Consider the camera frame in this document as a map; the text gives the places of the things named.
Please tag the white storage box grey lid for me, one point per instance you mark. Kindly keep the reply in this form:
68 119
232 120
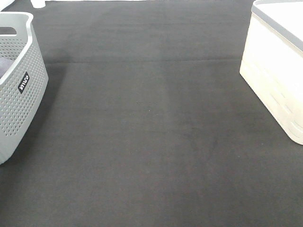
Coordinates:
272 61

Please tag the towels inside basket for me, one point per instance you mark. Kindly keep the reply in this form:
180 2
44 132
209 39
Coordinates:
5 64

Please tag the white cup at table edge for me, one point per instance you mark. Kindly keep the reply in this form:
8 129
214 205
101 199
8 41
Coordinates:
38 4

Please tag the grey perforated laundry basket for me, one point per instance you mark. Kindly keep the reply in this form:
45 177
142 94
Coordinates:
23 85

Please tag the black table cloth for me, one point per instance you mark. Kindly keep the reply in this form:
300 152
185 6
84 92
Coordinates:
146 122

